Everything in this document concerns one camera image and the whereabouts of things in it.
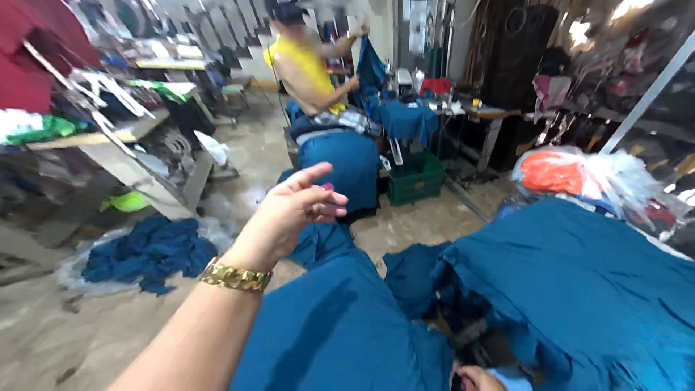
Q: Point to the person's left hand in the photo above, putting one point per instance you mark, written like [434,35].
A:
[271,222]

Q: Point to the person's right hand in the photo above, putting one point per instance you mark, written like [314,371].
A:
[480,380]

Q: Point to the person's left fingers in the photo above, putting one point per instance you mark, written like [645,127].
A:
[309,194]

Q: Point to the person's right fingers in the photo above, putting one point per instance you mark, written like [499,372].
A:
[468,373]

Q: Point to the person's left forearm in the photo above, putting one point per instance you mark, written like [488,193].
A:
[201,331]

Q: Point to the blue cloth-covered bundle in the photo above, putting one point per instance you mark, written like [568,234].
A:
[339,165]

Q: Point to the light blue cloth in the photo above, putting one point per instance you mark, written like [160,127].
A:
[510,380]

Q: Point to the green plastic crate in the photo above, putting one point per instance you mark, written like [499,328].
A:
[417,182]

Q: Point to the crumpled blue fabric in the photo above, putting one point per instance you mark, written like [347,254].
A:
[404,271]

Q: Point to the blue cloth draped over table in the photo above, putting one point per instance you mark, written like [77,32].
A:
[408,120]

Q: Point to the blue fabric with dark patch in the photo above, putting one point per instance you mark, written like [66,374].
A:
[347,331]

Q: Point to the stool with green seat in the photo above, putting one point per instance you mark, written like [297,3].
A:
[233,88]

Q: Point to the hanging blue fabric piece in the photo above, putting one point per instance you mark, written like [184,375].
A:
[370,68]

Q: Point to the black cloth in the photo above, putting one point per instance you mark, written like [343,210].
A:
[185,115]

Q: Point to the large heap of blue garments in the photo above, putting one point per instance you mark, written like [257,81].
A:
[586,271]

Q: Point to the pile of blue fabric scraps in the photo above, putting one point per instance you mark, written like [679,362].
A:
[149,252]

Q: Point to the bright yellow-green cloth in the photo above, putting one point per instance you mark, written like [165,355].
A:
[130,201]

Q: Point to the wooden sewing table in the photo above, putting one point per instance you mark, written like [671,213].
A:
[127,171]

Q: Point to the sewing table with white top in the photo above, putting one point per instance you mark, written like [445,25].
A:
[171,64]

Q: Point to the sewing table with machine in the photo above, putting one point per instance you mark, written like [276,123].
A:
[483,115]

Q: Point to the clear bag with orange contents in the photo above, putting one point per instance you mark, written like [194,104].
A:
[559,171]

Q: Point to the large black speaker-like box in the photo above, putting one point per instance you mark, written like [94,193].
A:
[516,59]

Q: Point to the clear plastic sheet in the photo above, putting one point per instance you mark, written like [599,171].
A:
[73,271]

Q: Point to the pink and grey cloth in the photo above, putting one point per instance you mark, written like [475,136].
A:
[548,91]

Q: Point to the green and white plastic bag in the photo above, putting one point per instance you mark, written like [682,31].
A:
[49,129]

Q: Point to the white metal rod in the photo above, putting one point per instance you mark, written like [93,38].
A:
[51,66]

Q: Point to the dark red cloth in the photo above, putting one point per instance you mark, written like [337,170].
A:
[38,54]

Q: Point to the grey metal pole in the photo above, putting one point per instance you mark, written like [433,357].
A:
[646,100]

